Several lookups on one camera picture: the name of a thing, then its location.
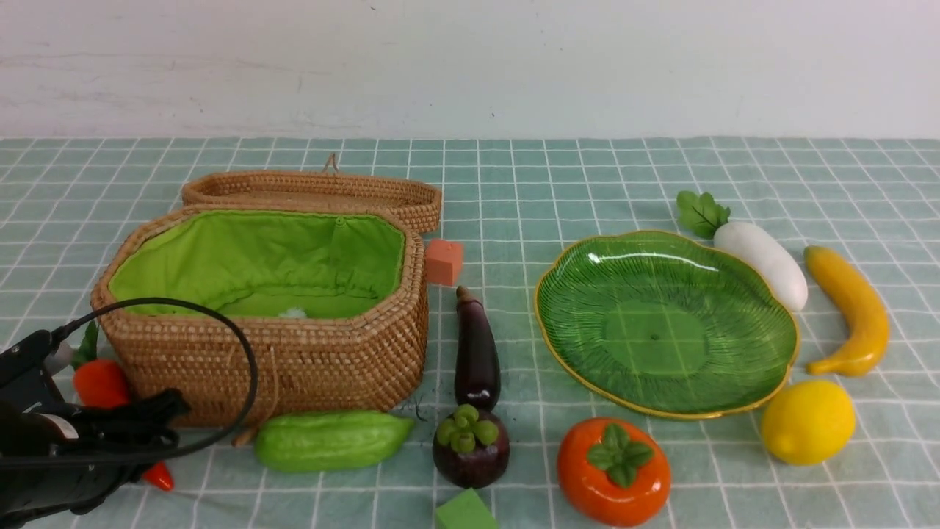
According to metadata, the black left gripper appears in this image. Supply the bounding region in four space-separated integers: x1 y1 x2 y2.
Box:
1 329 190 528

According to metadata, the woven wicker basket green lining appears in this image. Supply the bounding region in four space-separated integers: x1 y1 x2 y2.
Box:
90 205 430 429

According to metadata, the orange toy persimmon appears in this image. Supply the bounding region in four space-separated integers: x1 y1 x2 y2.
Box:
555 417 672 527

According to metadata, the woven wicker basket lid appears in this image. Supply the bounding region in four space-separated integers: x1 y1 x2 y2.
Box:
181 154 443 232

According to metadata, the purple toy mangosteen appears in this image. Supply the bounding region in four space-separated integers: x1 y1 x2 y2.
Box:
433 404 510 489

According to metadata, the green checkered tablecloth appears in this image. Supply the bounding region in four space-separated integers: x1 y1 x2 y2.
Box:
1 137 939 528

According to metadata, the green foam cube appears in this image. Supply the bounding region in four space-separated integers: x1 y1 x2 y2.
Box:
434 489 499 529

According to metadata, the green toy bitter gourd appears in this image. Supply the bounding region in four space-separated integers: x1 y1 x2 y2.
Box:
254 411 414 473

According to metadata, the dark purple toy eggplant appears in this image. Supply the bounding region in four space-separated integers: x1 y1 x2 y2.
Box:
454 286 502 412

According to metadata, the green leaf-shaped glass plate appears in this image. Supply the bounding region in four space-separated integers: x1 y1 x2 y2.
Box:
534 231 802 420

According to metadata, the white toy radish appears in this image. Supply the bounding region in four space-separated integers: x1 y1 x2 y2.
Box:
676 190 809 312

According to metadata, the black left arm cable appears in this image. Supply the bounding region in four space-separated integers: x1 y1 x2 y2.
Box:
0 297 259 471

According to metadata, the yellow toy banana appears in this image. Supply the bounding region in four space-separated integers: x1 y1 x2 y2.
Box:
803 245 890 376

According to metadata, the yellow toy lemon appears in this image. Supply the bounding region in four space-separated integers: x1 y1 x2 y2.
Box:
761 379 856 466

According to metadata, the orange foam cube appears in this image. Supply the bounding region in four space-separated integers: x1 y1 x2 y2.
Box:
425 238 464 286

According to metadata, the red orange toy carrot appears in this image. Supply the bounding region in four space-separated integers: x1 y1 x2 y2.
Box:
71 320 176 492

